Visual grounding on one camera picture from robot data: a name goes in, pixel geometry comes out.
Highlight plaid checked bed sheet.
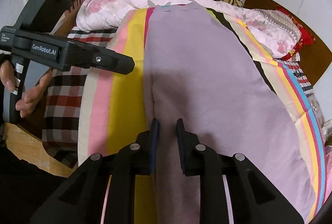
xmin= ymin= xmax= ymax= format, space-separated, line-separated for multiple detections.
xmin=41 ymin=26 xmax=119 ymax=162

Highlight person's left hand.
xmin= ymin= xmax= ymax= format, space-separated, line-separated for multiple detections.
xmin=1 ymin=60 xmax=52 ymax=118

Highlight pink floral quilt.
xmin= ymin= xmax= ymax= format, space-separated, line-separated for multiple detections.
xmin=76 ymin=0 xmax=296 ymax=59

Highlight red patterned pillow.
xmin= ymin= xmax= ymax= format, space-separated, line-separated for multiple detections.
xmin=276 ymin=7 xmax=316 ymax=62

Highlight lavender fleece pants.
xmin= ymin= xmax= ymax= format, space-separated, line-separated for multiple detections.
xmin=144 ymin=3 xmax=316 ymax=223

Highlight dark wooden headboard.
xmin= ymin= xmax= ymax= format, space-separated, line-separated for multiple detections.
xmin=243 ymin=0 xmax=331 ymax=86

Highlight wooden bed footboard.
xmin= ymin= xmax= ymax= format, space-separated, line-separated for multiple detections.
xmin=5 ymin=6 xmax=79 ymax=177

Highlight rainbow striped bed sheet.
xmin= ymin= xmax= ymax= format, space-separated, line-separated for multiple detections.
xmin=78 ymin=3 xmax=328 ymax=224

